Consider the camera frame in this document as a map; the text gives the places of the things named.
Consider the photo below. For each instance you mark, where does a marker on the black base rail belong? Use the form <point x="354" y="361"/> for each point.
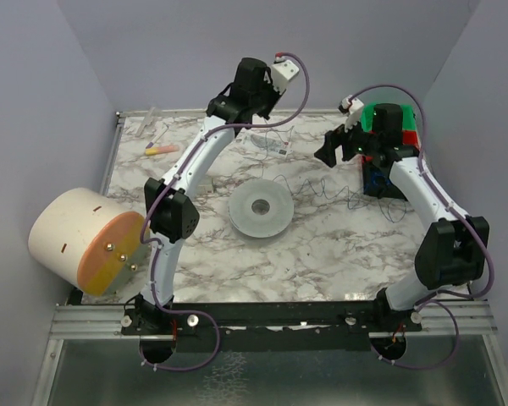
<point x="266" y="327"/>

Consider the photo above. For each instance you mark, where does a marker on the white purple pen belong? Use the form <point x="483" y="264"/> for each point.
<point x="158" y="134"/>

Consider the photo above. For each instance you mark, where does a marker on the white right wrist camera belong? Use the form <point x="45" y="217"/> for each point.
<point x="351" y="107"/>

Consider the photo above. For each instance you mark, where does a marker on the white packaged ruler set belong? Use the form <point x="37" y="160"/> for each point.
<point x="263" y="144"/>

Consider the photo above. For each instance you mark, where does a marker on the beige cylinder with orange disc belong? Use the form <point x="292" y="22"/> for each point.
<point x="90" y="241"/>

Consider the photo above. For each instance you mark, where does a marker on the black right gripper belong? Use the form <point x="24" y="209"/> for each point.
<point x="345" y="144"/>

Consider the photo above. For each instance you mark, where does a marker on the black storage bin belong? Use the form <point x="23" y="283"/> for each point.
<point x="375" y="184"/>

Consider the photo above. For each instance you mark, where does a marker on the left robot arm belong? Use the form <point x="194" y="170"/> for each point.
<point x="171" y="216"/>

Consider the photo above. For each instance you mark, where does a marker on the white perforated cable spool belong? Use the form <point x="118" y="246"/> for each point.
<point x="260" y="208"/>

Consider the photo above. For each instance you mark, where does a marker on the green storage bin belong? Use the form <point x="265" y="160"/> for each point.
<point x="388" y="117"/>

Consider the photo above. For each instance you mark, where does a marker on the pink yellow highlighter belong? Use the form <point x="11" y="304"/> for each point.
<point x="159" y="150"/>

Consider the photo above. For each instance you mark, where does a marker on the grey cardboard box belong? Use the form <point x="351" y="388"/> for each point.
<point x="206" y="186"/>

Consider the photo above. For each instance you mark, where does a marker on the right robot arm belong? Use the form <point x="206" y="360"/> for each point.
<point x="451" y="251"/>

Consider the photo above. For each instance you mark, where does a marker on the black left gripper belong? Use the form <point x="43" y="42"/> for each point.
<point x="263" y="90"/>

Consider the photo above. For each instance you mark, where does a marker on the clear plastic T piece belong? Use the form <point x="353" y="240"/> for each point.
<point x="146" y="121"/>

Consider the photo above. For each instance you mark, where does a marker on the red storage bin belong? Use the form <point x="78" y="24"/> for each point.
<point x="409" y="137"/>

